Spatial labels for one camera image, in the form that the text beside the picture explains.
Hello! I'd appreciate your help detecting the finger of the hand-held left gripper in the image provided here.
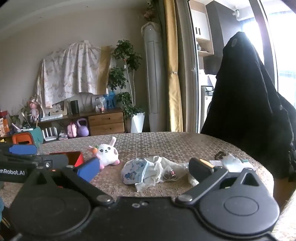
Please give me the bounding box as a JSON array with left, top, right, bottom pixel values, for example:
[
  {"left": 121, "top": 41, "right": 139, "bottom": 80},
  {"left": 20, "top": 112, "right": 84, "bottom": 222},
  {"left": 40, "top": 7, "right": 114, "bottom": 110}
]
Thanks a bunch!
[
  {"left": 5, "top": 153, "right": 69, "bottom": 170},
  {"left": 0, "top": 144, "right": 38, "bottom": 157}
]

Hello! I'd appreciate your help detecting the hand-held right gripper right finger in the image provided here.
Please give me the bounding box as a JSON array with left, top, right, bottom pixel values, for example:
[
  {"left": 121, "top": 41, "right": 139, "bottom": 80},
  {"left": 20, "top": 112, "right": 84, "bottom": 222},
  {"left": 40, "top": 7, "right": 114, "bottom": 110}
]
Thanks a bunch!
[{"left": 175, "top": 157, "right": 267, "bottom": 205}]

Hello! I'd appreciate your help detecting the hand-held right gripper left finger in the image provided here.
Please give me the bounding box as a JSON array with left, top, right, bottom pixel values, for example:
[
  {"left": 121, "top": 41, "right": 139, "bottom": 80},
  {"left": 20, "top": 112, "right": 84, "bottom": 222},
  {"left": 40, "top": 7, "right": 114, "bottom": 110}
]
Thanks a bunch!
[{"left": 20, "top": 157, "right": 115, "bottom": 206}]

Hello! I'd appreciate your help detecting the red tin box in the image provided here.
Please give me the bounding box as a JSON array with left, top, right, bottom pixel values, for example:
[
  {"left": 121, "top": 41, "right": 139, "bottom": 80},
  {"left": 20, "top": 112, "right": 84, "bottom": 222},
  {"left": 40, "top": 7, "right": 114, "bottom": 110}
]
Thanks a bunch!
[{"left": 47, "top": 151, "right": 85, "bottom": 168}]

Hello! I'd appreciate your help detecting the white lace cloth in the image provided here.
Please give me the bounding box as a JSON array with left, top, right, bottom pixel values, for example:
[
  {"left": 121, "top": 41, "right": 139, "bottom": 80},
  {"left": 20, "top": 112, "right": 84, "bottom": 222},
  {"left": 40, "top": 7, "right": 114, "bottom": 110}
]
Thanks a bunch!
[{"left": 135, "top": 156, "right": 200, "bottom": 192}]

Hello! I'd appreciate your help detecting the blue printed child face mask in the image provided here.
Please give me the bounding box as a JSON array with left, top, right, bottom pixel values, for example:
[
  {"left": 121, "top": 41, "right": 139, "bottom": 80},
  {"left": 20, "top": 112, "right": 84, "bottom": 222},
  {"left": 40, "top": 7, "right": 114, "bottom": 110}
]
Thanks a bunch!
[{"left": 121, "top": 158, "right": 151, "bottom": 185}]

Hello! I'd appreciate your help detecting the teal and orange tissue box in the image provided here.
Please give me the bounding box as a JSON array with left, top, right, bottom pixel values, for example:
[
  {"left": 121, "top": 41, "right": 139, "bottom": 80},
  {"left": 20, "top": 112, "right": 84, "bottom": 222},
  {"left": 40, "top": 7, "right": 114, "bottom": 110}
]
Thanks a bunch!
[{"left": 11, "top": 128, "right": 44, "bottom": 149}]

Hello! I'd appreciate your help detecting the white router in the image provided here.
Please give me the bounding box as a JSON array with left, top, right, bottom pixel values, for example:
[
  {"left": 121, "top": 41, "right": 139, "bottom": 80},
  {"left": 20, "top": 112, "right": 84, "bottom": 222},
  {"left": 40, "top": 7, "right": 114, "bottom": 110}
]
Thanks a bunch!
[{"left": 42, "top": 127, "right": 58, "bottom": 142}]

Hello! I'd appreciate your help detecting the white bunny plush toy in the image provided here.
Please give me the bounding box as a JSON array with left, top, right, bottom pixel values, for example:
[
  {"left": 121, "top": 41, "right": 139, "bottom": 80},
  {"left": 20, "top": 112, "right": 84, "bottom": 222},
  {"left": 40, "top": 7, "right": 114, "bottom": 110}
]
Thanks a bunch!
[{"left": 88, "top": 136, "right": 121, "bottom": 170}]

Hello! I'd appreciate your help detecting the white and orange snack box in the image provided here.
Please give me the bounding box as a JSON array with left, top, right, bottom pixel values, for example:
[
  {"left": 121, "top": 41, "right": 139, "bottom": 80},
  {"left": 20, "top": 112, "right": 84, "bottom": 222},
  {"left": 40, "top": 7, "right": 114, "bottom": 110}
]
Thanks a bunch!
[{"left": 0, "top": 117, "right": 11, "bottom": 137}]

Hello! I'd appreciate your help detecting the white plastic packet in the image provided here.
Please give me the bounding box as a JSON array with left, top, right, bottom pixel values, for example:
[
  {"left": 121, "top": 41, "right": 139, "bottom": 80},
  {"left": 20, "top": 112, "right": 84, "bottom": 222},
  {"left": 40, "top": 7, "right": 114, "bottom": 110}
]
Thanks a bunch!
[{"left": 209, "top": 153, "right": 245, "bottom": 173}]

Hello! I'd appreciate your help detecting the pink toy case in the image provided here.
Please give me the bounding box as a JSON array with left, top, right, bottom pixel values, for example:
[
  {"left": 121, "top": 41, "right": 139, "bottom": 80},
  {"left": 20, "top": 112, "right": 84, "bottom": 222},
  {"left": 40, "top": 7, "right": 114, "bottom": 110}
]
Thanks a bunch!
[{"left": 67, "top": 122, "right": 78, "bottom": 139}]

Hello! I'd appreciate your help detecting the purple kettlebell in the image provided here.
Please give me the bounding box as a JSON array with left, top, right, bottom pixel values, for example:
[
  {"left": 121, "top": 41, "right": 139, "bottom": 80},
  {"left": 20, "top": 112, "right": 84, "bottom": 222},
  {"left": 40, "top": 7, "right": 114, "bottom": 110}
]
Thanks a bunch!
[{"left": 76, "top": 118, "right": 89, "bottom": 137}]

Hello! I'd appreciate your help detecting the pink doll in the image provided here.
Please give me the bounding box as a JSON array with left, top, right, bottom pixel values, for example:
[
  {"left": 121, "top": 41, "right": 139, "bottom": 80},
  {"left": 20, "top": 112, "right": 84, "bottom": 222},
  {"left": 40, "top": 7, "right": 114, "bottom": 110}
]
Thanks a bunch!
[{"left": 29, "top": 97, "right": 41, "bottom": 122}]

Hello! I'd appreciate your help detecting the white keyboard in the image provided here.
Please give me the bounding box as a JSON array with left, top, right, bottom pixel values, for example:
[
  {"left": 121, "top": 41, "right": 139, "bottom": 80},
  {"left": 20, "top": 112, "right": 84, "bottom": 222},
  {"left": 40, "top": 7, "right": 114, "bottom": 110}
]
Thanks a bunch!
[{"left": 40, "top": 114, "right": 63, "bottom": 122}]

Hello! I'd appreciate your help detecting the clear printed plastic packet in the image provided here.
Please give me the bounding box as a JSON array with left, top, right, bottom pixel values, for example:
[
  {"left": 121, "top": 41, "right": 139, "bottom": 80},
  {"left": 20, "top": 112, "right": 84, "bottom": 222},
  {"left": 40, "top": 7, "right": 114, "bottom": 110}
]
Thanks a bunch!
[{"left": 238, "top": 159, "right": 257, "bottom": 172}]

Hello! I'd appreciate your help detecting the wooden drawer cabinet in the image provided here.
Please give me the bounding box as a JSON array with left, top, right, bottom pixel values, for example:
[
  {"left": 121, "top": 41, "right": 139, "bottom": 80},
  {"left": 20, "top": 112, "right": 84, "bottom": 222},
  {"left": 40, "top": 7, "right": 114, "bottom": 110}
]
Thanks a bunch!
[{"left": 37, "top": 108, "right": 126, "bottom": 137}]

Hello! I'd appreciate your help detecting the glass globe ornament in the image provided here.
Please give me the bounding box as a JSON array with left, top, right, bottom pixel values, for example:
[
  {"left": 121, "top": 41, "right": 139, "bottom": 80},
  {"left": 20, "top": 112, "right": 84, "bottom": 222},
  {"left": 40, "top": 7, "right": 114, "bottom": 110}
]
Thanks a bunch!
[{"left": 96, "top": 97, "right": 107, "bottom": 113}]

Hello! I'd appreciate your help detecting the washing machine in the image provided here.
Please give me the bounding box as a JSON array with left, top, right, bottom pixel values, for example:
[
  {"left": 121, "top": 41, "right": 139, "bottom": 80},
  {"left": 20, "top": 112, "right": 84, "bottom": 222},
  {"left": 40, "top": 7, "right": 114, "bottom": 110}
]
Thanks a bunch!
[{"left": 201, "top": 86, "right": 216, "bottom": 130}]

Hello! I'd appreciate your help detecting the white shell shaped ornament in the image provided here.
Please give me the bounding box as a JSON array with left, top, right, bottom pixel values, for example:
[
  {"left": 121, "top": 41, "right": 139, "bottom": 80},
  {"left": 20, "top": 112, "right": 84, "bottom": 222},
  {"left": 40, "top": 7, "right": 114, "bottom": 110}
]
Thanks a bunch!
[{"left": 69, "top": 92, "right": 95, "bottom": 113}]

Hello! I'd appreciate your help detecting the white planter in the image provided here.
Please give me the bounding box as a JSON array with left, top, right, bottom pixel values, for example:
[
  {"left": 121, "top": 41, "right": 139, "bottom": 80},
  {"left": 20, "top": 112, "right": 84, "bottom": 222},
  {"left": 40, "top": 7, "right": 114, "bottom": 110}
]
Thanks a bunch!
[{"left": 130, "top": 112, "right": 146, "bottom": 133}]

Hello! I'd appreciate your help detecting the black jacket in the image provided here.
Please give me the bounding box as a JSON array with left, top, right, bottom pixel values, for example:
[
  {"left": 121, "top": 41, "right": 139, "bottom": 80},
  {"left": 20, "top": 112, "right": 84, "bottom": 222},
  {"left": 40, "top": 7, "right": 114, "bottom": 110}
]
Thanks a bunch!
[{"left": 200, "top": 31, "right": 296, "bottom": 180}]

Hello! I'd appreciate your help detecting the floral bed sheet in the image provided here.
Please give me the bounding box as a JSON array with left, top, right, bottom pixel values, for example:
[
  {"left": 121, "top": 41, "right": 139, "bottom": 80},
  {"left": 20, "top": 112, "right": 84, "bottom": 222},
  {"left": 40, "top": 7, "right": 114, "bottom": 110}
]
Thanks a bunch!
[{"left": 36, "top": 40, "right": 111, "bottom": 109}]

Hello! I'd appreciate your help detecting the white standing air conditioner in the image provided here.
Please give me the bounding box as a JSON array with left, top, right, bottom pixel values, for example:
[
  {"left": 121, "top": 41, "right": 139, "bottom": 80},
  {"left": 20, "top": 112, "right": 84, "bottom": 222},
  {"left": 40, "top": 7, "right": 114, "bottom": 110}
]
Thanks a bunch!
[{"left": 141, "top": 22, "right": 169, "bottom": 132}]

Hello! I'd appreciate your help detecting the yellow curtain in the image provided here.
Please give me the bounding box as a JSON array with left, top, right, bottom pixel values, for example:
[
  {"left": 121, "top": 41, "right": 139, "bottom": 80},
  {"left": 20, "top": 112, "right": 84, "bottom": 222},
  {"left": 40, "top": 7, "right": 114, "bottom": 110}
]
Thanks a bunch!
[{"left": 164, "top": 0, "right": 184, "bottom": 132}]

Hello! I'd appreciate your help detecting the green potted plant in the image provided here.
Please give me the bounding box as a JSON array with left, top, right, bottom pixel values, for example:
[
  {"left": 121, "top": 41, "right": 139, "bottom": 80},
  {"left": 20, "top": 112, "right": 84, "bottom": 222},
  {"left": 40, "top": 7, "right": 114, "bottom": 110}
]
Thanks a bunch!
[{"left": 107, "top": 39, "right": 145, "bottom": 121}]

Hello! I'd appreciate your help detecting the photo frame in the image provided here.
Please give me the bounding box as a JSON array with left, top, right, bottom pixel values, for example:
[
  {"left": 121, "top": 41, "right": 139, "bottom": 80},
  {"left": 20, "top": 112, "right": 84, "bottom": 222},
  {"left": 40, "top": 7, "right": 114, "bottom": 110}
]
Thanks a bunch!
[{"left": 50, "top": 101, "right": 67, "bottom": 115}]

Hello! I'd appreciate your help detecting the white picture frame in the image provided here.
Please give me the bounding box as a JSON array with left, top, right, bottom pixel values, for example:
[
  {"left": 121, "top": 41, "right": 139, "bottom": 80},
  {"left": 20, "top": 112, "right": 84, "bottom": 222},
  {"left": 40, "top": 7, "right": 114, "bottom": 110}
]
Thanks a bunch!
[{"left": 91, "top": 95, "right": 105, "bottom": 109}]

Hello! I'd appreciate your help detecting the white wall cabinet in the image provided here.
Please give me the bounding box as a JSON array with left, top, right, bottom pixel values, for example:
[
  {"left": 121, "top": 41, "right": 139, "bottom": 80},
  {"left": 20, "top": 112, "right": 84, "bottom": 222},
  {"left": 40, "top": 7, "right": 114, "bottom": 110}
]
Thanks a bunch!
[{"left": 190, "top": 1, "right": 214, "bottom": 70}]

